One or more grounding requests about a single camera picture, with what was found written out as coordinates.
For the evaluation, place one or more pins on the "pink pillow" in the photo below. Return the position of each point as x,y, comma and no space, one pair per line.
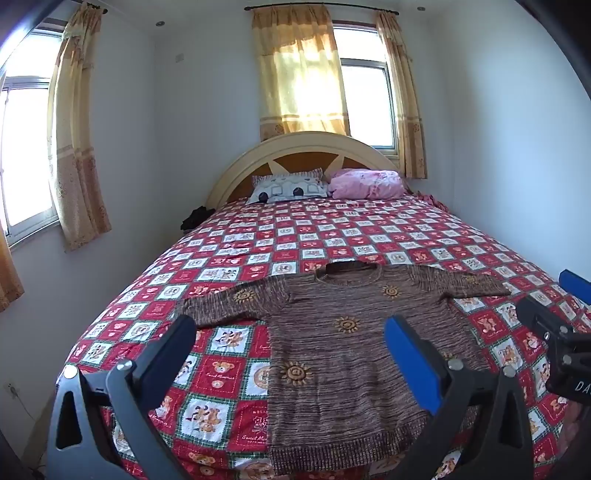
364,182

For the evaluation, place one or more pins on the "brown knitted sweater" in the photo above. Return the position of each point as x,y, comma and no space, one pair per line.
332,369

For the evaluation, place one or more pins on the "cream wooden headboard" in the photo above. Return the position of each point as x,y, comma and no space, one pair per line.
300,143

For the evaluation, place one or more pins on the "grey patterned pillow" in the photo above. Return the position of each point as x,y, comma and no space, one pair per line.
286,187

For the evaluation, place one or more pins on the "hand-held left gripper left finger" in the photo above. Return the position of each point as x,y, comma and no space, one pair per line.
168,355

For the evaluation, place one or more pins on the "black curtain rod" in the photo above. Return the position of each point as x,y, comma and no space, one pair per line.
355,8
99,8

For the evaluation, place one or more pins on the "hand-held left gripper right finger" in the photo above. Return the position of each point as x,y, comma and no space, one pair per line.
411,355

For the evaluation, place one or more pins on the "window behind bed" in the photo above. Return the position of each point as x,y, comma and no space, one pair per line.
364,101

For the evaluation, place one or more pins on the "red checked printed bedspread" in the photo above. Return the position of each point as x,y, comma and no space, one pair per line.
323,235

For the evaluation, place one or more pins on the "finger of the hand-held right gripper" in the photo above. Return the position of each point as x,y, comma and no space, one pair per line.
577,287
542,321

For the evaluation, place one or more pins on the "dark cloth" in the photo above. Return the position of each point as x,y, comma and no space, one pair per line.
197,218

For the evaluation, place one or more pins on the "side window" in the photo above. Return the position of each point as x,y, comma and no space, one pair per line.
27,152

